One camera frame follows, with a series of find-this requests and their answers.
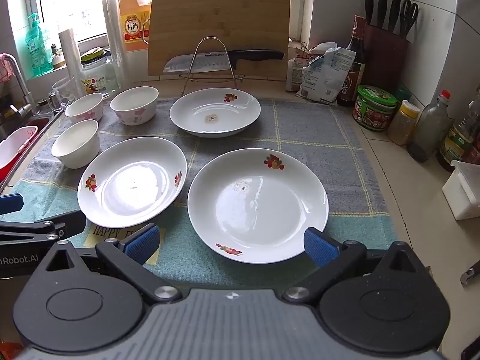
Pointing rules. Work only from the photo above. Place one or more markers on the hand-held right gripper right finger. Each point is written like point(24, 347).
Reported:
point(318, 247)

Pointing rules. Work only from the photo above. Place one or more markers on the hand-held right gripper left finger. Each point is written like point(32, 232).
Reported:
point(144, 242)

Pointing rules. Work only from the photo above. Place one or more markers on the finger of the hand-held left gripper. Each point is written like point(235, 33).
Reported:
point(56, 225)
point(11, 203)

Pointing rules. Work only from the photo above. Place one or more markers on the plain white bowl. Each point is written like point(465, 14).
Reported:
point(75, 146)

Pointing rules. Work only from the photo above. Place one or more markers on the pink floral white bowl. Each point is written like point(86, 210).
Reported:
point(135, 105)
point(84, 107)

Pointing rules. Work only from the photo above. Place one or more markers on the stained white floral plate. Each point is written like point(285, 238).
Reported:
point(213, 114)

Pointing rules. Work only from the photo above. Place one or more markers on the red basin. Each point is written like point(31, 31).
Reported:
point(7, 172)

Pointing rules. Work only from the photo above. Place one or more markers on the white plastic tub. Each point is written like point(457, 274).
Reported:
point(15, 146)

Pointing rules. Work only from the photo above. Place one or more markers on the steel sink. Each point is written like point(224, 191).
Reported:
point(47, 127)

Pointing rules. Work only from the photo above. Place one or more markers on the grey checkered dish cloth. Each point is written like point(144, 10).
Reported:
point(307, 157)

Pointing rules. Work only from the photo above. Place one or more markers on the metal faucet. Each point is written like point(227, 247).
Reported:
point(20, 82)

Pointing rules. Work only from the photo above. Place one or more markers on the clear glass mug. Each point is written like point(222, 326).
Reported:
point(65, 92)

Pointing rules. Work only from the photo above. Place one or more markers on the pink white rag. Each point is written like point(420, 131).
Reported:
point(4, 69)

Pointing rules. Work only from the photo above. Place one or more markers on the green lid sauce jar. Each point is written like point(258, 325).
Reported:
point(375, 108)

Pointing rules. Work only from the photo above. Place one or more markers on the yellow lid spice jar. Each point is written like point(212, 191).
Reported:
point(403, 123)

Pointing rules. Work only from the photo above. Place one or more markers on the white plastic box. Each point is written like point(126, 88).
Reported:
point(463, 191)

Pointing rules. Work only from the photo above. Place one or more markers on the glass jar green lid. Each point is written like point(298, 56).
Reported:
point(98, 75)

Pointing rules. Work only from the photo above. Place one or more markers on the green dish soap bottle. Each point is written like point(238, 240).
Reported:
point(37, 48)

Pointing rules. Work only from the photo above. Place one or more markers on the glass bottle red cap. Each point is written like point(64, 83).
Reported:
point(429, 127)

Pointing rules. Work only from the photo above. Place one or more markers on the white printed plastic bag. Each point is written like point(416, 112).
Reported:
point(326, 78)

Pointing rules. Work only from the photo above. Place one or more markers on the green lid container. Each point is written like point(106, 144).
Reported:
point(402, 92)

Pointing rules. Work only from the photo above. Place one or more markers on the oil bottle green label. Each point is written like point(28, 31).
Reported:
point(459, 138)

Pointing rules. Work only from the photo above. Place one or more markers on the orange white paper bag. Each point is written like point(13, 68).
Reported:
point(294, 71)

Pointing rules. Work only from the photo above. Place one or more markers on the dark soy sauce bottle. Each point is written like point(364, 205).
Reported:
point(354, 67)

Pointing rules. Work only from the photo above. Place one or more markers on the clear plastic wrap roll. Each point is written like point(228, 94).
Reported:
point(114, 45)

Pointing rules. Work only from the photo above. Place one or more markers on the metal binder clip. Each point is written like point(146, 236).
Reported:
point(304, 49)

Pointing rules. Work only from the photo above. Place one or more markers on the dark red knife block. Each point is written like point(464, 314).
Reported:
point(386, 60)

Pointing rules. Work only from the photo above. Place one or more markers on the window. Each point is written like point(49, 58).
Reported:
point(75, 0)

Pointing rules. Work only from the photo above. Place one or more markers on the orange cooking wine jug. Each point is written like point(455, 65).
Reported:
point(133, 18)

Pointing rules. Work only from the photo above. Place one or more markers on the bamboo cutting board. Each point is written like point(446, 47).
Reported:
point(225, 18)

